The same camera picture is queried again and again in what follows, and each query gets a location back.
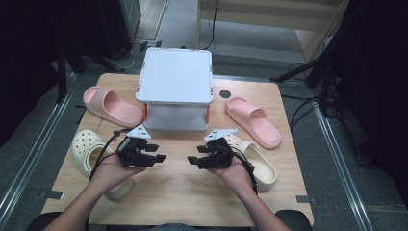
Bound black metal stand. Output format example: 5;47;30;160
53;39;127;104

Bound pink slide slipper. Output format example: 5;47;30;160
224;96;283;150
83;85;144;129

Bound black tripod stand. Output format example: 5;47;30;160
268;0;357;118

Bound black chair armrest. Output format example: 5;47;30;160
274;209;315;231
26;211;91;231

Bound hand-held gripper black cable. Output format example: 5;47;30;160
220;145;260;195
89;128;133;181

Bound left hand-held gripper black cable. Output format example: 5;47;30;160
89;128;133;181

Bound metal floor rail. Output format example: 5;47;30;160
311;101;375;231
0;72;79;222

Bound cream perforated clog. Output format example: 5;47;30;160
223;133;278;193
70;128;135;201

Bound white floor cable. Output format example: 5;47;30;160
110;47;142;70

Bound light wooden cabinet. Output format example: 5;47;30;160
194;0;351;63

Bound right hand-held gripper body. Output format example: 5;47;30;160
203;127;239;170

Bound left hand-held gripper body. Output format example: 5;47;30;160
115;124;152;168

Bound person's right hand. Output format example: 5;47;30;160
207;156;258;197

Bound black floor cables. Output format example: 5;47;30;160
280;62;323;132

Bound person's left hand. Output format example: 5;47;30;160
90;153;147;194

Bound black hanging cable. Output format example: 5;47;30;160
199;0;219;51

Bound grey tape strip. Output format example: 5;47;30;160
294;194;319;207
38;189;65;201

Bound white two-tier shoe rack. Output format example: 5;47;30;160
135;46;215;133

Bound right hand-held gripper black cable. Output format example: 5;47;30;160
220;145;260;195

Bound dark curtain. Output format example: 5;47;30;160
331;0;408;208

